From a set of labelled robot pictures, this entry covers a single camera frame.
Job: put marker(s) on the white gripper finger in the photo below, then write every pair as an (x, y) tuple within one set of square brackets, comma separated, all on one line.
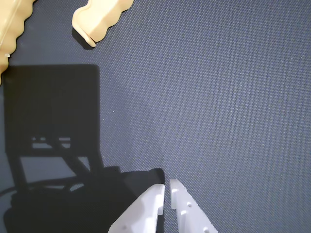
[(187, 213), (145, 208)]

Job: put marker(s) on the yellow crinkle fry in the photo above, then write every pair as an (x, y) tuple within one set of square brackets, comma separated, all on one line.
[(9, 29), (97, 21)]

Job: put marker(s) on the black rubber mat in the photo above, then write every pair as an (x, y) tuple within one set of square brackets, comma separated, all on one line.
[(218, 97)]

